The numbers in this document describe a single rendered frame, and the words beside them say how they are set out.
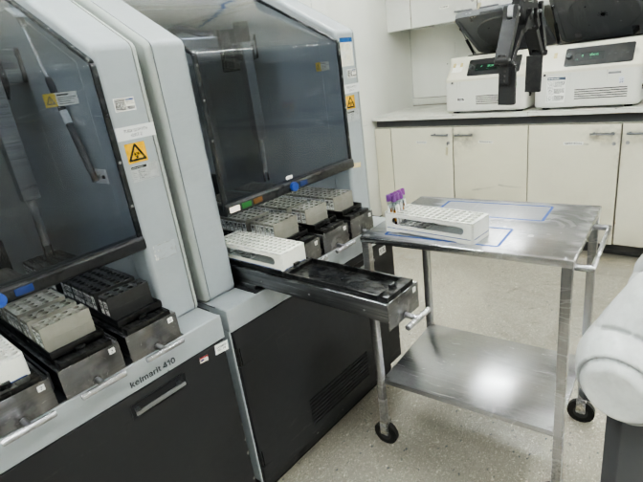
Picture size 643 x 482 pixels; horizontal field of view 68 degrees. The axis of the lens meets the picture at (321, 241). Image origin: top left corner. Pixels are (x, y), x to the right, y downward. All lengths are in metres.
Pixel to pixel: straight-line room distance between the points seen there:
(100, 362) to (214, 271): 0.41
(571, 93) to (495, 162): 0.62
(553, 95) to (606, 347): 2.62
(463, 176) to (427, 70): 1.12
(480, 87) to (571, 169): 0.78
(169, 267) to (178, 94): 0.45
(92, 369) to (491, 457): 1.32
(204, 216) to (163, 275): 0.20
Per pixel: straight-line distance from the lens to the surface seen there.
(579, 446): 1.99
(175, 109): 1.31
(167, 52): 1.32
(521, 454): 1.92
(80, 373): 1.19
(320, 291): 1.22
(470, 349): 1.90
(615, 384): 0.79
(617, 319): 0.81
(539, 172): 3.39
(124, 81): 1.25
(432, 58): 4.28
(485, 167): 3.50
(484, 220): 1.41
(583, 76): 3.25
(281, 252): 1.32
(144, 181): 1.26
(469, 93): 3.47
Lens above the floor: 1.33
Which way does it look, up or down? 20 degrees down
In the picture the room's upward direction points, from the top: 8 degrees counter-clockwise
